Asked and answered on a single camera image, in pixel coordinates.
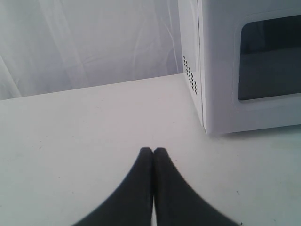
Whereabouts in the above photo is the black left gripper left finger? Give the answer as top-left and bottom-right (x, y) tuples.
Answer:
(75, 147), (153, 226)

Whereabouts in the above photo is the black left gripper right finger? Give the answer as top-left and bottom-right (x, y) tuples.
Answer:
(153, 147), (237, 226)

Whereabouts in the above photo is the white microwave door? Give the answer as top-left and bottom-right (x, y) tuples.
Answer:
(198, 0), (301, 134)

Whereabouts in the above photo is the white microwave oven body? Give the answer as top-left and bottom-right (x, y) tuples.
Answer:
(178, 0), (203, 125)

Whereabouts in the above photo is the white backdrop curtain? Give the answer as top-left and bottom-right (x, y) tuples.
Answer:
(0, 0), (183, 100)

